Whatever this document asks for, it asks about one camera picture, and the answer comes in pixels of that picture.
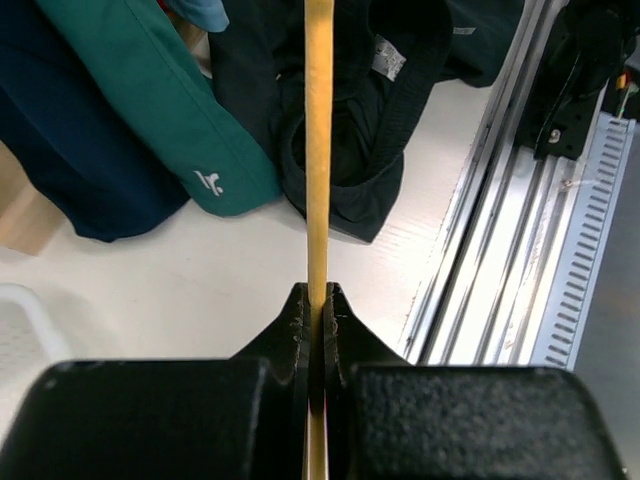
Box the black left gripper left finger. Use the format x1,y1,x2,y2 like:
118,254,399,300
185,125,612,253
9,283,309,479

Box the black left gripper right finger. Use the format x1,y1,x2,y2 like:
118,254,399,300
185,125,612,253
324,283,625,479

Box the dark charcoal shorts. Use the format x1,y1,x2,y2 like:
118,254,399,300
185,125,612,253
208,1,524,242

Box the wooden hanger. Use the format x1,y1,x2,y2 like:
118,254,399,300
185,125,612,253
304,0,334,479

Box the navy blue shorts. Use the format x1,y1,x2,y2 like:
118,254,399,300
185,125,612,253
0,0,194,244

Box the teal green shorts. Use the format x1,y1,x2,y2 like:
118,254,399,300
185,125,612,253
38,1,281,217

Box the light blue shorts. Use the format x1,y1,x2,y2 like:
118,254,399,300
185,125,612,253
165,0,230,33

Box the white plastic basket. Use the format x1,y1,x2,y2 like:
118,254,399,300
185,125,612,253
1,283,71,362

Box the wooden clothes rack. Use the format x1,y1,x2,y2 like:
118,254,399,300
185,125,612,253
0,22,211,257

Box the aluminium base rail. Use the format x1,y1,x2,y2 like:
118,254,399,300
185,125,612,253
398,1,636,370

